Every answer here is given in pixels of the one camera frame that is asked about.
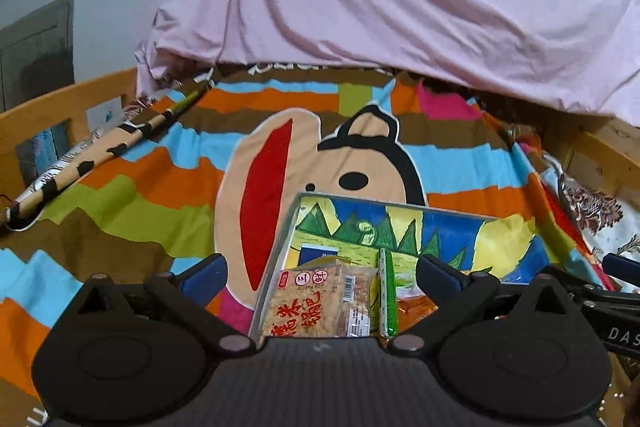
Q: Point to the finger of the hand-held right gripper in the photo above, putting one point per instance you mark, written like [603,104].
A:
[622,268]
[575,282]

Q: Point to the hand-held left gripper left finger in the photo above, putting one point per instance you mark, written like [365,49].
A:
[205,274]

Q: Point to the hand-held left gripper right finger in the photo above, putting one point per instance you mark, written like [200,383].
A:
[437,274]

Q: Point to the colourful drawing cardboard box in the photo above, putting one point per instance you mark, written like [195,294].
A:
[450,237]

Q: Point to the orange snack packet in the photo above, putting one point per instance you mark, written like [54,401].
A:
[417,314]

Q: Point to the green stick snack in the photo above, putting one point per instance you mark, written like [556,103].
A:
[387,297]

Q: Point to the rice crust snack packet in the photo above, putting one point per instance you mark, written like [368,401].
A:
[310,302]

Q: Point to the blue snack packet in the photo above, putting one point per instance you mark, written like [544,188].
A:
[320,254]

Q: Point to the white floral quilt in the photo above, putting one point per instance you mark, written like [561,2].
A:
[595,212]

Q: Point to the brown cartoon printed blanket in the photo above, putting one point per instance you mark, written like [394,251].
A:
[150,187]

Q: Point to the spotted beige bolster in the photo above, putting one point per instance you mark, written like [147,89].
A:
[100,157]

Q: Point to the grey door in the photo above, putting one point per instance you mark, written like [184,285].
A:
[37,52]

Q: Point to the wooden bed rail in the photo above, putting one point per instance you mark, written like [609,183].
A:
[595,157]
[60,107]

